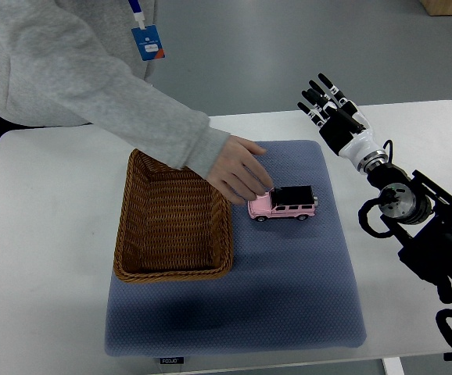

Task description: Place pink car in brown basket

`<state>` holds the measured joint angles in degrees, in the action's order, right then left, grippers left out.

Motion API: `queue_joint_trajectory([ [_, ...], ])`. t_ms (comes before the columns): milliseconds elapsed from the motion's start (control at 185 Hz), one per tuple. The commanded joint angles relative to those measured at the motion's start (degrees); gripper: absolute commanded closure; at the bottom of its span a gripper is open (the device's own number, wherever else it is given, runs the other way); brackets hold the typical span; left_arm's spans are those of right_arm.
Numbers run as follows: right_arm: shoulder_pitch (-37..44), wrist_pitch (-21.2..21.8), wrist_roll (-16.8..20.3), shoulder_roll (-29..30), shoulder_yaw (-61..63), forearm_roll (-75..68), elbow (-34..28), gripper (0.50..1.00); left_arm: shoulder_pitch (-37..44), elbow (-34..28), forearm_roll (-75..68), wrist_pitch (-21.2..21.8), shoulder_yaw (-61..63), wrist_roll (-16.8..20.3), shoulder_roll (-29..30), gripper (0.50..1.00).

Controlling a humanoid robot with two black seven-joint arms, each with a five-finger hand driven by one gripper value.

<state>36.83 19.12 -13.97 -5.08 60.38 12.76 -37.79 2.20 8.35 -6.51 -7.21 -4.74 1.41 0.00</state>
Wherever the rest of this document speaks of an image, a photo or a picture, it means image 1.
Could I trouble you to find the blue white lanyard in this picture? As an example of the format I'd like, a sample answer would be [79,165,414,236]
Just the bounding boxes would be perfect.
[127,0,148,30]

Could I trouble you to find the white table leg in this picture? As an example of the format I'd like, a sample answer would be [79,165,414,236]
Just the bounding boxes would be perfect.
[382,357,405,375]

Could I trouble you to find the brown wicker basket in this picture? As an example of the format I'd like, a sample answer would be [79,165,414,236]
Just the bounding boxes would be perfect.
[113,149,234,284]

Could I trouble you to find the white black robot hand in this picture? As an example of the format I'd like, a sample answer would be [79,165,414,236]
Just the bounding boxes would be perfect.
[297,73,387,173]

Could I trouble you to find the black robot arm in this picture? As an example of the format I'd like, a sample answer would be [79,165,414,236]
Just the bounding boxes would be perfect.
[297,73,452,304]

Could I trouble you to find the blue-grey textured mat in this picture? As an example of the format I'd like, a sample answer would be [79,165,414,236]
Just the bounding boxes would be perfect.
[105,140,367,357]

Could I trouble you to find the blue id badge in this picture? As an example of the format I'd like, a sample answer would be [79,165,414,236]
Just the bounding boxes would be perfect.
[131,25,165,62]

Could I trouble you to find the grey sweatshirt sleeve forearm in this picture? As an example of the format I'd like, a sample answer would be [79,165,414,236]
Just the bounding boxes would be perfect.
[0,1,228,177]

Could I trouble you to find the pink toy car black roof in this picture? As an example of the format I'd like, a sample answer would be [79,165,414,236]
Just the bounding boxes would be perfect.
[247,185,318,222]

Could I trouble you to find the person's bare hand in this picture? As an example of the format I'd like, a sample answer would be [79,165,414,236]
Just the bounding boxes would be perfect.
[206,136,274,205]

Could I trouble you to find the wooden box corner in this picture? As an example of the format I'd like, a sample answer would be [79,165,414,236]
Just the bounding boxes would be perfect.
[420,0,452,16]

